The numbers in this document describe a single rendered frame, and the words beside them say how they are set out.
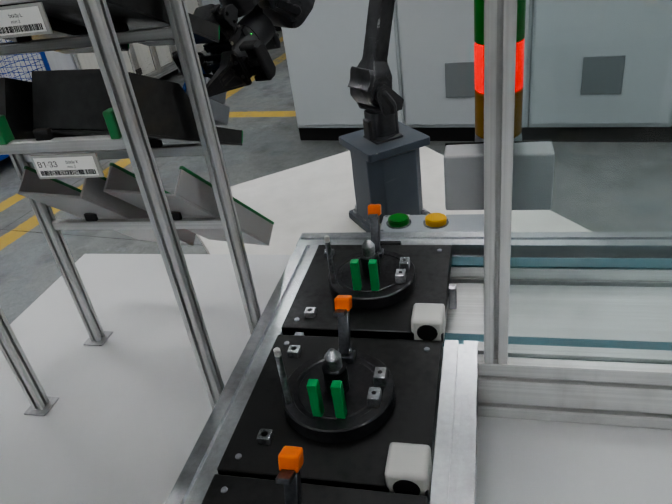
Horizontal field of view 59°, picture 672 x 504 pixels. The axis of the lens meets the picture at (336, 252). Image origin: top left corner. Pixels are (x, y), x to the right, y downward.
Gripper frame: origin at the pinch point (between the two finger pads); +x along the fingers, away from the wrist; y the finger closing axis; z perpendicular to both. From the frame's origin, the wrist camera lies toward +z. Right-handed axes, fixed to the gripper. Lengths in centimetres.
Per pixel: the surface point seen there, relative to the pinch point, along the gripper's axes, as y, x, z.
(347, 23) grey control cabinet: -147, -248, -114
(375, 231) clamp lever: 22.0, 2.8, -27.9
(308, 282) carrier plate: 13.2, 13.2, -30.3
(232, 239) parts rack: 6.8, 16.6, -17.3
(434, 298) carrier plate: 34.0, 10.4, -33.3
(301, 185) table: -27, -33, -53
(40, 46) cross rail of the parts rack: -9.8, 13.8, 15.8
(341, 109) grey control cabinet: -163, -229, -165
